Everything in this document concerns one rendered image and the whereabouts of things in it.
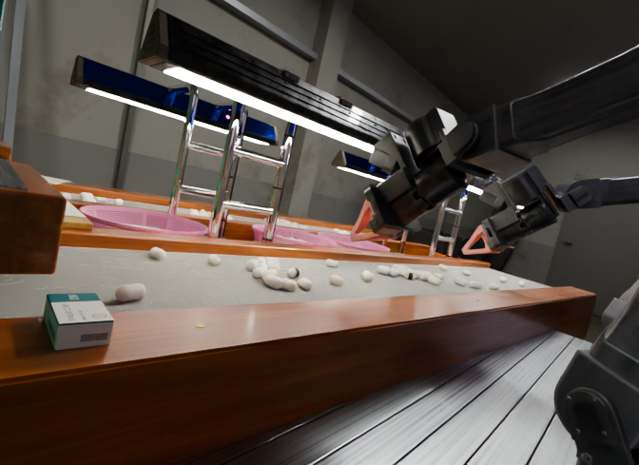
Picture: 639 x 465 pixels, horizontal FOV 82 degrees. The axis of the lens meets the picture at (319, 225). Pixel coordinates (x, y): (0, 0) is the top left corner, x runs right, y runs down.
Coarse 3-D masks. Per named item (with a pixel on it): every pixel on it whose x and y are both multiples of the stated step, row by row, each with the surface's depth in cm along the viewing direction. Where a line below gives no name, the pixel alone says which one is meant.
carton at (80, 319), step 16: (48, 304) 28; (64, 304) 28; (80, 304) 29; (96, 304) 30; (48, 320) 28; (64, 320) 26; (80, 320) 26; (96, 320) 27; (112, 320) 28; (64, 336) 26; (80, 336) 26; (96, 336) 27
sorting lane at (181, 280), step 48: (0, 288) 39; (48, 288) 42; (96, 288) 45; (192, 288) 52; (240, 288) 57; (336, 288) 71; (384, 288) 81; (432, 288) 93; (480, 288) 110; (528, 288) 135
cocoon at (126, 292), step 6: (120, 288) 42; (126, 288) 42; (132, 288) 43; (138, 288) 43; (144, 288) 44; (120, 294) 42; (126, 294) 42; (132, 294) 42; (138, 294) 43; (144, 294) 44; (120, 300) 42; (126, 300) 42
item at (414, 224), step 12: (372, 192) 54; (408, 192) 52; (396, 204) 54; (408, 204) 53; (420, 204) 52; (384, 216) 53; (396, 216) 54; (408, 216) 54; (420, 216) 54; (408, 228) 56; (420, 228) 59
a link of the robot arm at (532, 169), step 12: (528, 168) 76; (504, 180) 80; (516, 180) 76; (528, 180) 76; (540, 180) 76; (516, 192) 76; (528, 192) 75; (540, 192) 76; (552, 192) 75; (576, 192) 72; (588, 192) 72; (516, 204) 78; (564, 204) 73; (576, 204) 73
